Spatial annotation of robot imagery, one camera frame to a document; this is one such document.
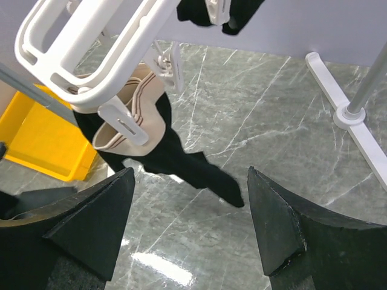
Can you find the black underwear with beige waistband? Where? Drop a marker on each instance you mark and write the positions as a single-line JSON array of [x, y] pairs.
[[146, 99]]

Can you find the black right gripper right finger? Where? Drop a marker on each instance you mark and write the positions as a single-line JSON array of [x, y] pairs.
[[305, 246]]

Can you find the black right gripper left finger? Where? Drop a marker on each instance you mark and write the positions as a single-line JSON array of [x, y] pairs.
[[61, 238]]

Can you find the yellow plastic tray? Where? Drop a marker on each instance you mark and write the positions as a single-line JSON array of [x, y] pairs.
[[43, 141]]

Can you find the white and silver drying rack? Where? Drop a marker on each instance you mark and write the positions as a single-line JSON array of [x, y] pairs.
[[350, 111]]

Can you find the white clip hanger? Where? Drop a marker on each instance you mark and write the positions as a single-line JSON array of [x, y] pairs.
[[67, 47]]

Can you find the black garment on hanger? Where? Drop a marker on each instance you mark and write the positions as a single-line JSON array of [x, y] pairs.
[[232, 15]]

